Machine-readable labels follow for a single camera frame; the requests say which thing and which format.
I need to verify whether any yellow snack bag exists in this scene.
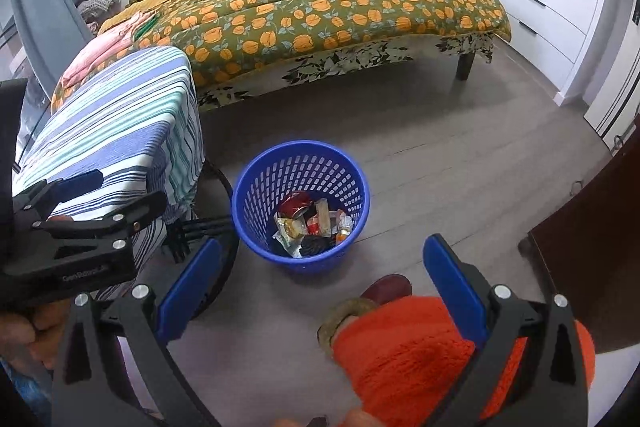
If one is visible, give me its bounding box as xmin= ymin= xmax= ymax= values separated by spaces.
xmin=273 ymin=215 xmax=307 ymax=259

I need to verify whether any beige cracker packet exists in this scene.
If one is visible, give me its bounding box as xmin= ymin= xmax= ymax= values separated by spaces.
xmin=314 ymin=198 xmax=331 ymax=237

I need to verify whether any crushed red soda can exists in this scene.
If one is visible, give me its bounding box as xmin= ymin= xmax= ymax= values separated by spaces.
xmin=278 ymin=191 xmax=312 ymax=219

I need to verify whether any red snack wrapper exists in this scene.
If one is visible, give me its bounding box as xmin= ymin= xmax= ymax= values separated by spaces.
xmin=306 ymin=215 xmax=321 ymax=235

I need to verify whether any orange snack wrapper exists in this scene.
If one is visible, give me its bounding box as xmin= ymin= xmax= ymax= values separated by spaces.
xmin=334 ymin=209 xmax=352 ymax=245

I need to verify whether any person's left hand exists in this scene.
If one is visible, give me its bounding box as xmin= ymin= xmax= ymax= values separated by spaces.
xmin=1 ymin=299 xmax=72 ymax=375

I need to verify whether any person's right hand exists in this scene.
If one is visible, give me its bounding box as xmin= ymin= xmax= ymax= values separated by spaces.
xmin=272 ymin=409 xmax=384 ymax=427

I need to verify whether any black metal table leg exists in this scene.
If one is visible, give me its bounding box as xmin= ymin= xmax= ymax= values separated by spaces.
xmin=162 ymin=158 xmax=241 ymax=320

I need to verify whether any striped blue green tablecloth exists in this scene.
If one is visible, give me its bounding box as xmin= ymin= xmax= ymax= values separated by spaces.
xmin=12 ymin=46 xmax=205 ymax=271

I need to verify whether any orange fuzzy slipper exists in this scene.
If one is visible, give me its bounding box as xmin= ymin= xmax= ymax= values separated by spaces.
xmin=316 ymin=273 xmax=598 ymax=427

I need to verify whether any dark brown furniture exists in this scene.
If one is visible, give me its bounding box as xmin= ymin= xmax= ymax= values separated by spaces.
xmin=518 ymin=140 xmax=639 ymax=353

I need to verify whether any folded pink striped blanket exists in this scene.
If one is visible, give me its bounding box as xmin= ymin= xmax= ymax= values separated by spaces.
xmin=58 ymin=12 xmax=156 ymax=89

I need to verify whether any blue plastic waste basket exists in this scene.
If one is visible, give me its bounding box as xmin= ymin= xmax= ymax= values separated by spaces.
xmin=231 ymin=140 xmax=370 ymax=275

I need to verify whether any pile of clothes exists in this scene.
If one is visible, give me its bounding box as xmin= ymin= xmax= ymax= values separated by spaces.
xmin=76 ymin=0 xmax=122 ymax=24

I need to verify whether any orange floral green quilt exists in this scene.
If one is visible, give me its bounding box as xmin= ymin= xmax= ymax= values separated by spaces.
xmin=49 ymin=0 xmax=513 ymax=113

